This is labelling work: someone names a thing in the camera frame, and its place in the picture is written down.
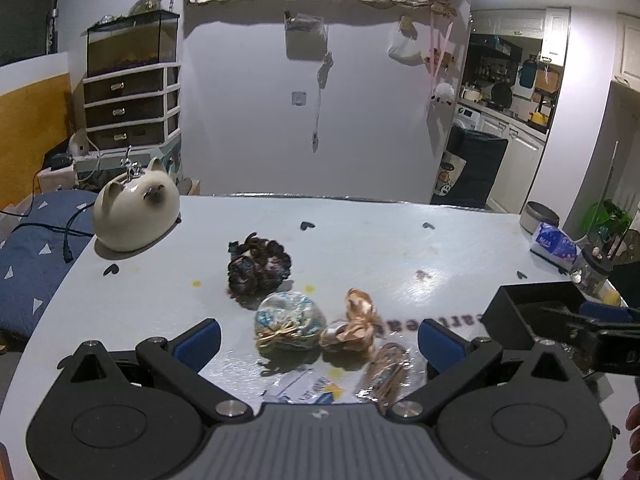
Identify cream cat-shaped ceramic lamp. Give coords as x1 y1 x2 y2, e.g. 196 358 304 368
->
93 156 181 253

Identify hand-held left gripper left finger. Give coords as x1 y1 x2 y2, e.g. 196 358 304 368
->
57 318 253 421

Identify white drawer cabinet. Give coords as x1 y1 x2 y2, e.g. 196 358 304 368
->
81 61 182 152

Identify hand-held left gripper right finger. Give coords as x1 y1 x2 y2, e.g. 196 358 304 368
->
382 319 588 421

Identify white washing machine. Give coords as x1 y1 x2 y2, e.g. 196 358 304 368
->
455 106 483 133

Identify white soft packet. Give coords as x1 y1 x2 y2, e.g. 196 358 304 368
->
272 372 343 406

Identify black laundry bin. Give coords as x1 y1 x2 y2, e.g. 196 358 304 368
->
432 125 509 207

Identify clear wall-mounted box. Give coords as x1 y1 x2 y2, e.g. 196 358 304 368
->
284 11 328 61

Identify glass jar with black lid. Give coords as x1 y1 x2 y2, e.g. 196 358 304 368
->
571 247 613 297

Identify printed tote bag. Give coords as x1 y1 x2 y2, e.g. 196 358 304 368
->
434 152 468 197

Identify dark patterned scrunchie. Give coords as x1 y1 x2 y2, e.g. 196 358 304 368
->
227 232 292 298

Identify blue green scrunchie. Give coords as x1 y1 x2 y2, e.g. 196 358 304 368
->
253 291 327 356

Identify glass fish tank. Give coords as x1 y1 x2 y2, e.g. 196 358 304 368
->
86 9 180 77

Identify blue patterned cushion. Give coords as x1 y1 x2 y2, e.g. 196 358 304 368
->
0 190 100 336

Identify black storage box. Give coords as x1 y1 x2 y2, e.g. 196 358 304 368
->
482 284 601 352

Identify white plush toy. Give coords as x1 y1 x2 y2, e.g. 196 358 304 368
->
430 82 457 108

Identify round metal tin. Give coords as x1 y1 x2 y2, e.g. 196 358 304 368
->
519 201 561 235

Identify black power cable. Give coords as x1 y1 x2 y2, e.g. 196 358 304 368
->
0 200 96 263

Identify brown scrunchie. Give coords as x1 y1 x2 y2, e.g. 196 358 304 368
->
361 342 412 406

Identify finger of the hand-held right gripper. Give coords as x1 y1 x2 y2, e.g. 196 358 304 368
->
534 304 601 333
579 301 640 324

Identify peach satin scrunchie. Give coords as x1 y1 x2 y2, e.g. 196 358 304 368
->
319 288 382 359

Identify blue tissue pack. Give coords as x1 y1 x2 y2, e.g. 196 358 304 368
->
530 222 583 267

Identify person's right hand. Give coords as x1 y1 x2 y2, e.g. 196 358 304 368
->
624 400 640 480

